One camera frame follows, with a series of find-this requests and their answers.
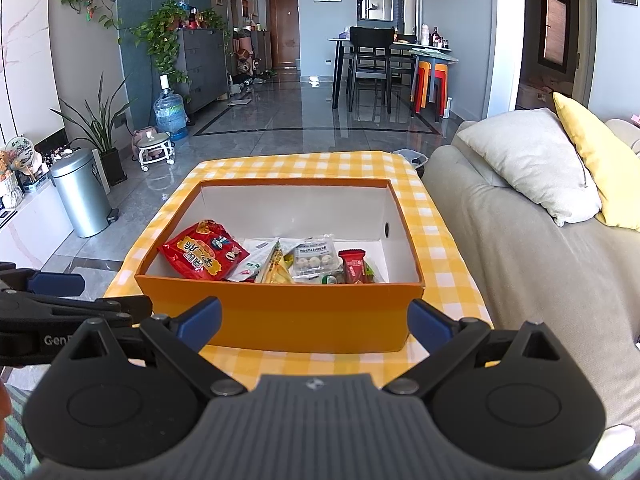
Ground black dining chair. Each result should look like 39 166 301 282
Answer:
347 26 395 113

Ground red cartoon snack bag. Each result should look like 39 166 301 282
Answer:
158 220 250 282

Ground white cushion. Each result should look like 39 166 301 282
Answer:
454 108 601 226

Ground orange cardboard box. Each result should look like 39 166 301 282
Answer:
134 178 424 353

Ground white dumpling snack pack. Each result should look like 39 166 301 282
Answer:
290 235 340 280

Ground person left hand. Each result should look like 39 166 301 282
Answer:
0 382 13 453

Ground blue water bottle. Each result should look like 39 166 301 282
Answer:
153 74 189 141

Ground beige sofa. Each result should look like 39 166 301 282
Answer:
422 118 640 441

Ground grey drawer cabinet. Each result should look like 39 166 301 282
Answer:
176 28 228 115

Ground red orange stacked stools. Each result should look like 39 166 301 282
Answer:
410 58 449 122

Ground brown wooden door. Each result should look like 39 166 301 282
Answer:
268 0 299 68

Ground dining table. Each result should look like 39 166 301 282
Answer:
328 34 459 111

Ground yellow cushion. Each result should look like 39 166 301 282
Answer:
552 92 639 231

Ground silver trash can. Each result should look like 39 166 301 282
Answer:
50 148 112 238

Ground white small stool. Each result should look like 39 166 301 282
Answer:
137 132 175 172

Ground small red snack pack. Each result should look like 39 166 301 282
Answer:
338 249 368 284

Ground potted grass plant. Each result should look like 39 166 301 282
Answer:
51 74 131 186

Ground hanging green plant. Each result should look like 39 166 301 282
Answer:
129 0 189 84

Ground Mimi snack stick bag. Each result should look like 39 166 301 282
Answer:
226 238 278 283

